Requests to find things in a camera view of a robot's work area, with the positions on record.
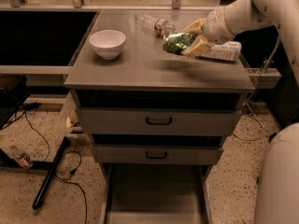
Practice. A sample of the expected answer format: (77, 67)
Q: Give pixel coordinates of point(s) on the green can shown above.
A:
(176, 42)

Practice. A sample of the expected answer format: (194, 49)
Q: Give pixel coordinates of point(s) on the clear plastic bag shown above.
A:
(67, 121)

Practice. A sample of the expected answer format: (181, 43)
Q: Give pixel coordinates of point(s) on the black box on left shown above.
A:
(13, 92)

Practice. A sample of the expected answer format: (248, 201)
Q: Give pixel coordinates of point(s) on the white ceramic bowl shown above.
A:
(108, 44)

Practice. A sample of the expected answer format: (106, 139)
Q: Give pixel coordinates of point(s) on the black table leg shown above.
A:
(51, 168)

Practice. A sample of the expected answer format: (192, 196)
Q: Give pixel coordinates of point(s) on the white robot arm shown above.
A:
(277, 200)

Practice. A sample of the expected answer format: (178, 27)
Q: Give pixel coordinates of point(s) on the grey drawer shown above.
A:
(157, 154)
(137, 121)
(155, 194)

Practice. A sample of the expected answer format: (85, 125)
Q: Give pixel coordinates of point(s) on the grey middle drawer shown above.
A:
(157, 154)

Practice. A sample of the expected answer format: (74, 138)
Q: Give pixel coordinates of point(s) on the plastic bottle on floor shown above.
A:
(21, 157)

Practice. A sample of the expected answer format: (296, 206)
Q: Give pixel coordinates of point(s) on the grey bottom drawer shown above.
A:
(155, 194)

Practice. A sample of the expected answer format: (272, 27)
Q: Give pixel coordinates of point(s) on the grey drawer cabinet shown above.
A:
(146, 77)

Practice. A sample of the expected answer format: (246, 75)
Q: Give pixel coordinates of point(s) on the grey top drawer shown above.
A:
(137, 121)

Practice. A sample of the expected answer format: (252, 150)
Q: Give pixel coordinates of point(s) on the white labelled plastic bottle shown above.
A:
(228, 51)

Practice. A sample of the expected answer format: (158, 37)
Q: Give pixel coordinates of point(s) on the clear plastic water bottle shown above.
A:
(155, 25)

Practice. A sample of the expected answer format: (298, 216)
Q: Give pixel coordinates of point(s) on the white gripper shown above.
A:
(217, 27)

